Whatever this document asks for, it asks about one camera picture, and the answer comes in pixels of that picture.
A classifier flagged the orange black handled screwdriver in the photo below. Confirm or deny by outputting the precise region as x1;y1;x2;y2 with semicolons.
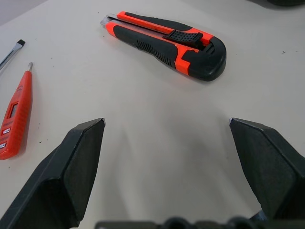
0;39;26;74

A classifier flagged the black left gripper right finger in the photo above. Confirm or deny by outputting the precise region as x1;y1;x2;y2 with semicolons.
228;117;305;220

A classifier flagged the orange black utility knife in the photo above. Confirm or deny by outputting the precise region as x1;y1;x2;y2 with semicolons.
99;11;227;82

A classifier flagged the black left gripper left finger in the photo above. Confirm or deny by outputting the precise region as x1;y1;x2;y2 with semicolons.
0;117;106;229

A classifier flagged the black tool case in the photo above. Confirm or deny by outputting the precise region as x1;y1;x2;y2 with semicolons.
247;0;305;7

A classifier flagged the orange voltage tester pen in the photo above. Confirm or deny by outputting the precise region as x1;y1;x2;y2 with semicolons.
0;62;34;161

